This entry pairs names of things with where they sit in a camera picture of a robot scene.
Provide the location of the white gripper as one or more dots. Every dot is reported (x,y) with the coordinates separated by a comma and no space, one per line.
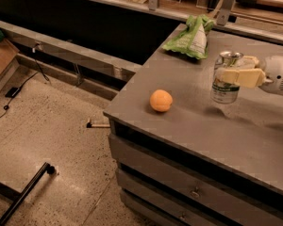
(279,73)

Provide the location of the silver green 7up can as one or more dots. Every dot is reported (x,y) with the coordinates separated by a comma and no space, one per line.
(222,92)

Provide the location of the green chip bag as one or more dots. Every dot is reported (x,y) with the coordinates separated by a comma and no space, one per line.
(192,41)

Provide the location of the orange round fruit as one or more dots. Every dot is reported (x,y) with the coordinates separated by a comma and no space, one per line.
(161,100)

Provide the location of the grey drawer cabinet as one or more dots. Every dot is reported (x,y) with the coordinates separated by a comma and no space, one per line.
(200,163)

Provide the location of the grey low shelf bench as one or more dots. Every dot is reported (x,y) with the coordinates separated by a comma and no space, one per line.
(84,68)

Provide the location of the small wooden stick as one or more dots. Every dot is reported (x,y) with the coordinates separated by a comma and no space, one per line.
(91,124)

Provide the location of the black power adapter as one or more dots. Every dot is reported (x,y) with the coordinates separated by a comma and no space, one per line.
(12,92)

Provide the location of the brown cardboard box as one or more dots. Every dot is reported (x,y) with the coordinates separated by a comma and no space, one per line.
(7,53)

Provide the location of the black metal stand leg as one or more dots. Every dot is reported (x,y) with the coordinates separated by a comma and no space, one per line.
(17,198)

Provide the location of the grey metal bracket right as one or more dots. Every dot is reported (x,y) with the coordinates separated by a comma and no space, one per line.
(224,14)

